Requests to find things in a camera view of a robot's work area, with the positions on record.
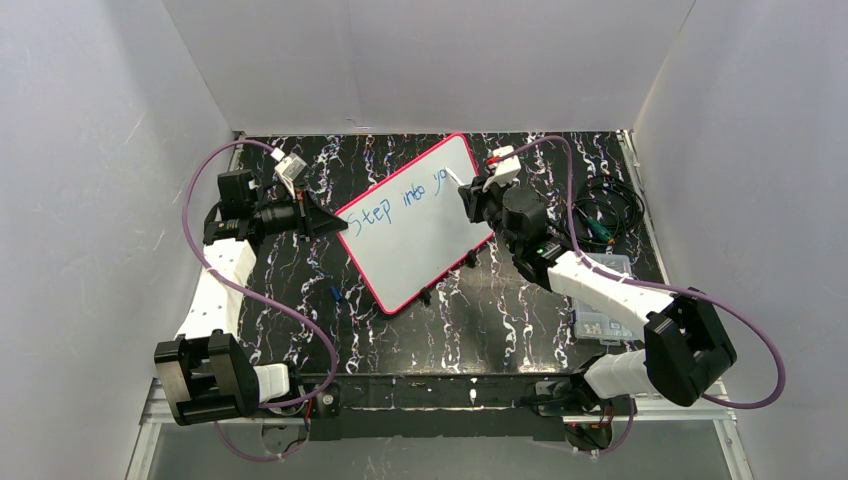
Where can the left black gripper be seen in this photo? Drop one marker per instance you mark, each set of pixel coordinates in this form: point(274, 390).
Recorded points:
point(303, 214)

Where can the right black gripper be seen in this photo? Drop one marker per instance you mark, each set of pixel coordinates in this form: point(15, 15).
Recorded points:
point(476, 201)

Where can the white marker pen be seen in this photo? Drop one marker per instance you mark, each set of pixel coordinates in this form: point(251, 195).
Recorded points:
point(454, 177)

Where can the pink framed whiteboard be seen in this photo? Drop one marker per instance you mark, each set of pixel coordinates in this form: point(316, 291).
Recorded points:
point(409, 230)

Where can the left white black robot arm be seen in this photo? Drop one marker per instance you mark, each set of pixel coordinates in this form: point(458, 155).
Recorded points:
point(204, 373)

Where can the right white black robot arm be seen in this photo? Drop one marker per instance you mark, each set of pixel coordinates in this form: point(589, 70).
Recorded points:
point(685, 345)

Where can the green connector plug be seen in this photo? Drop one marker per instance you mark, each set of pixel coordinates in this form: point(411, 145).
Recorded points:
point(601, 232)

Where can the clear plastic screw box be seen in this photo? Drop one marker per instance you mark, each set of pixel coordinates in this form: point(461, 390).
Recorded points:
point(592, 325)

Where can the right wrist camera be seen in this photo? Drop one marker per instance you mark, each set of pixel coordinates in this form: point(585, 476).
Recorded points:
point(503, 167)

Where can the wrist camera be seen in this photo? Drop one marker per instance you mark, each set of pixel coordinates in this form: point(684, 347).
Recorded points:
point(503, 167)
point(288, 168)

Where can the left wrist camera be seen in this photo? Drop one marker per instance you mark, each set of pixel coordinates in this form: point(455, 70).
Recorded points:
point(288, 168)

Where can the aluminium frame rail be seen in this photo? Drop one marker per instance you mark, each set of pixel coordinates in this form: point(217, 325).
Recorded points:
point(440, 427)

